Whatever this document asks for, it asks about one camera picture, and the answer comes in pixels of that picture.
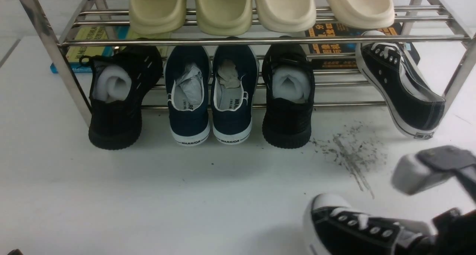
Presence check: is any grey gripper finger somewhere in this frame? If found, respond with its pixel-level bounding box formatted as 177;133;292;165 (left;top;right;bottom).
391;145;476;201

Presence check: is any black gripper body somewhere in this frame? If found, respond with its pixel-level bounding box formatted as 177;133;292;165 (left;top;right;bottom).
409;208;476;255

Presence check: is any black canvas sneaker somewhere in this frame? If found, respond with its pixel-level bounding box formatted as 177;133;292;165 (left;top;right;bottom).
303;193;435;255
355;42;446;139

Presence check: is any stainless steel shoe rack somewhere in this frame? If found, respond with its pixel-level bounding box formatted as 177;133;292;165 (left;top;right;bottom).
19;0;475;125

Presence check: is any black and orange book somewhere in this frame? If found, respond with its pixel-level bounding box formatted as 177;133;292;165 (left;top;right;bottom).
305;23;420;73

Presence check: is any black mesh sneaker right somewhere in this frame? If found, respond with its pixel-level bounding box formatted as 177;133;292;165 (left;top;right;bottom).
261;43;316;149

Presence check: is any black mesh sneaker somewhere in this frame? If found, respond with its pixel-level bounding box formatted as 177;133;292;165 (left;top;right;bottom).
261;43;316;149
79;45;163;150

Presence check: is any cream slipper right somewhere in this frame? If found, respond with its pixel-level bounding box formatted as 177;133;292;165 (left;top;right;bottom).
327;0;395;30

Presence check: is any cream slipper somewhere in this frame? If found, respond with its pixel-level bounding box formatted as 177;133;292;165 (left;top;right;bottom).
327;0;395;30
254;0;316;33

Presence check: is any navy canvas shoe right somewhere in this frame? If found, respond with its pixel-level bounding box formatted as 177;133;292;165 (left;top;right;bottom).
210;45;260;145

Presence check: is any navy canvas shoe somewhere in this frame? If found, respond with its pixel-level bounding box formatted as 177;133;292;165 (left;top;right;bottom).
163;46;211;146
210;45;260;145

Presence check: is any cream slipper left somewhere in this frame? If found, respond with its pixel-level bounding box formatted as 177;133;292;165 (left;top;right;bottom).
254;0;316;33

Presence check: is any olive green slipper right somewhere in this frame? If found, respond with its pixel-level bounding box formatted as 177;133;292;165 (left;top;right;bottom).
195;0;253;36

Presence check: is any olive green slipper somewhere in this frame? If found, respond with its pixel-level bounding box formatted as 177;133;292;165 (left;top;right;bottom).
195;0;253;36
129;0;187;35

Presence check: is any navy canvas shoe left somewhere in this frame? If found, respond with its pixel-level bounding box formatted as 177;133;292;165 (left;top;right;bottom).
163;46;211;146

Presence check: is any black mesh sneaker left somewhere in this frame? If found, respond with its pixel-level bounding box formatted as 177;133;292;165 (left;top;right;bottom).
79;45;163;150

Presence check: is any olive green slipper left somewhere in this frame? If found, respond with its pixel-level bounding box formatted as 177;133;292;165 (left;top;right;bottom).
129;0;187;35

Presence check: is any dark object at corner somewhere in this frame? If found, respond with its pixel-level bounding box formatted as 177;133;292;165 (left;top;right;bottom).
7;249;23;255

